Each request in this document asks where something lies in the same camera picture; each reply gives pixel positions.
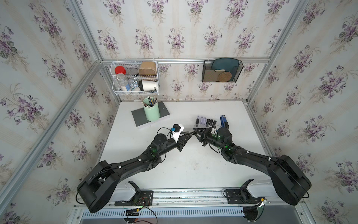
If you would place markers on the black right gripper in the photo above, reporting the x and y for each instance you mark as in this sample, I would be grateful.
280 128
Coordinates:
205 132

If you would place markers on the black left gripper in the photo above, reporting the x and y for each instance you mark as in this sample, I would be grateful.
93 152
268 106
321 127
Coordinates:
181 144

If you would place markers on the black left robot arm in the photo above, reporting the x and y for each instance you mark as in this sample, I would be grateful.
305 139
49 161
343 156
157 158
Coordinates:
98 186

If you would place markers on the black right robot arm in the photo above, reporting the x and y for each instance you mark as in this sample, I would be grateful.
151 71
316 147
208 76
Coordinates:
288 180

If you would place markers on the blue black stapler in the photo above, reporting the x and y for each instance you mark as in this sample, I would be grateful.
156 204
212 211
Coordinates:
224 121

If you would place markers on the green pen cup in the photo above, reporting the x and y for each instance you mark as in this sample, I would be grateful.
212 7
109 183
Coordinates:
151 109

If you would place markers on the round cork coaster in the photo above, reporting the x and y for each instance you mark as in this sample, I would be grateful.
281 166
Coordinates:
224 77

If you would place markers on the white black cylinder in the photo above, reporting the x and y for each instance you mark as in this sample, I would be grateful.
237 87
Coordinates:
146 85

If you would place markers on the teal plate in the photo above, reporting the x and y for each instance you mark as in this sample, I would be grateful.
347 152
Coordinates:
228 65

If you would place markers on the clear plastic bottle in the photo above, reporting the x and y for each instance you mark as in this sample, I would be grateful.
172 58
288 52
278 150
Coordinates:
123 82

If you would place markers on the red lid jar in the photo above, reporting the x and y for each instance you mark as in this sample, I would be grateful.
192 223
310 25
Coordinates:
120 70

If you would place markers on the black mesh wall holder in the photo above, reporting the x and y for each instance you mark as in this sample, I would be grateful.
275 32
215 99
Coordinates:
210 76

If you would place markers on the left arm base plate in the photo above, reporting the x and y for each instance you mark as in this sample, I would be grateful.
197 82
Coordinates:
141 198

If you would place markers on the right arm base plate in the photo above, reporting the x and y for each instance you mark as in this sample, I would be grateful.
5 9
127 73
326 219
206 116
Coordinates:
238 196

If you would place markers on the white wire basket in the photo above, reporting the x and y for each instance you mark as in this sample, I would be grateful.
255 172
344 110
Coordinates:
133 77

